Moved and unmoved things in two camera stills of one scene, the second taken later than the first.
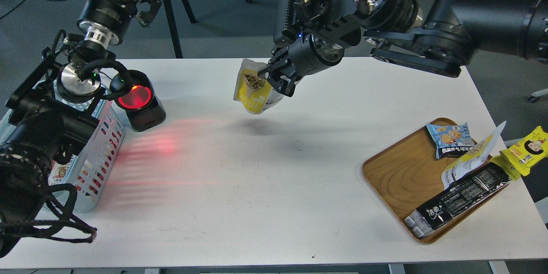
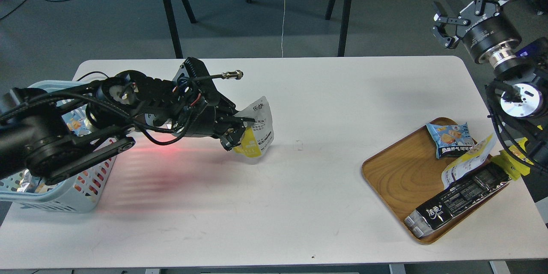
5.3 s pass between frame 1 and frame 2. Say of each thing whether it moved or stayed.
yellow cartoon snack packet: stayed
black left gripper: moved
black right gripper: moved
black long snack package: stayed
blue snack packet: stayed
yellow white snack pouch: moved
